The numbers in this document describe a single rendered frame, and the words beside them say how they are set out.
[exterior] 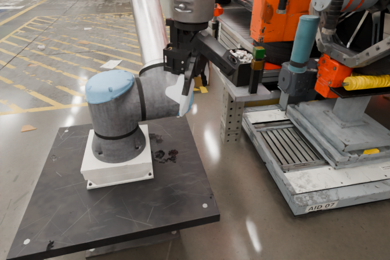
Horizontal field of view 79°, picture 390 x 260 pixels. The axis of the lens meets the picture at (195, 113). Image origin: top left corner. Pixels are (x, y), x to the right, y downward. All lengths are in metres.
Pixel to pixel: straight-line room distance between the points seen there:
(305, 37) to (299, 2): 0.44
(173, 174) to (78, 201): 0.32
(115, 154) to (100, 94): 0.22
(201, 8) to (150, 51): 0.41
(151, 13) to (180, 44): 0.41
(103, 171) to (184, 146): 0.34
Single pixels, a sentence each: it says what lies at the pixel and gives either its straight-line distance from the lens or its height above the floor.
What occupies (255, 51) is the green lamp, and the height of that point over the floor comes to 0.65.
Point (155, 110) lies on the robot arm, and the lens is 0.78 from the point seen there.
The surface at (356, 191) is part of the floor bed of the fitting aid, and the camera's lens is 1.35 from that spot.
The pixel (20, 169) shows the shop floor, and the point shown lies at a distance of 1.64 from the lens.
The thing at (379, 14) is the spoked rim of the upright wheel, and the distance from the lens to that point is 1.27.
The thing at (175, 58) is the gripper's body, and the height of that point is 0.78.
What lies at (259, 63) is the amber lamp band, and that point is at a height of 0.60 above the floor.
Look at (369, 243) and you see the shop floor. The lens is 1.31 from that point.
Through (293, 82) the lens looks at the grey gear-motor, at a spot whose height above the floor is 0.34.
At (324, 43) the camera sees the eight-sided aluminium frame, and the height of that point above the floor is 0.62.
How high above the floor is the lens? 0.97
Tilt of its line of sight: 34 degrees down
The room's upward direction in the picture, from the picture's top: straight up
